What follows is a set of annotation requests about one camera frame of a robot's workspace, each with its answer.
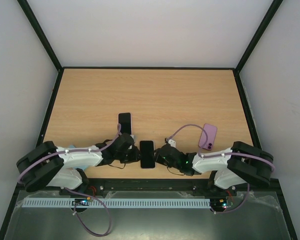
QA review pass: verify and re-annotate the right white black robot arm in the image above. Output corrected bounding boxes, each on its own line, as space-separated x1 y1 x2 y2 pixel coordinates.
154 141 276 196

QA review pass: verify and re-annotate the light blue phone case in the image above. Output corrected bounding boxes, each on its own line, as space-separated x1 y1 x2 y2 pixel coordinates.
68 144 88 171

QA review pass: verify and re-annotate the white slotted cable duct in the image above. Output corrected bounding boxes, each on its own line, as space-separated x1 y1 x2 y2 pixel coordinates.
21 198 211 209

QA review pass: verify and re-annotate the pink phone case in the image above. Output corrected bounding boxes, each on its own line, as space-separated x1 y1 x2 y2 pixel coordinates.
117 112 133 137

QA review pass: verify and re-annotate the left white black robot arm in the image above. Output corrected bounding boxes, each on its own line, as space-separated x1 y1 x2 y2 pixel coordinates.
16 139 141 193

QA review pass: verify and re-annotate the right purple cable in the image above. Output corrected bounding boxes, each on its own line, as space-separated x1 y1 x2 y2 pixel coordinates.
164 123 276 215

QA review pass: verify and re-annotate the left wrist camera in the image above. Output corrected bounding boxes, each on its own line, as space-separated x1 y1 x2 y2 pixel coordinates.
113 133 135 153

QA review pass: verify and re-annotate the black aluminium frame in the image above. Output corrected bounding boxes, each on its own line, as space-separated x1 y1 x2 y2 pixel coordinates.
0 0 298 240

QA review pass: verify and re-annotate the black screen phone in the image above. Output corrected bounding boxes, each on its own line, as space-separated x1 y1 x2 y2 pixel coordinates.
118 112 132 136

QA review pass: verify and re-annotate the cream white phone case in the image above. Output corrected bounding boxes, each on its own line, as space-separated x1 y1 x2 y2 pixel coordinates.
139 140 157 170

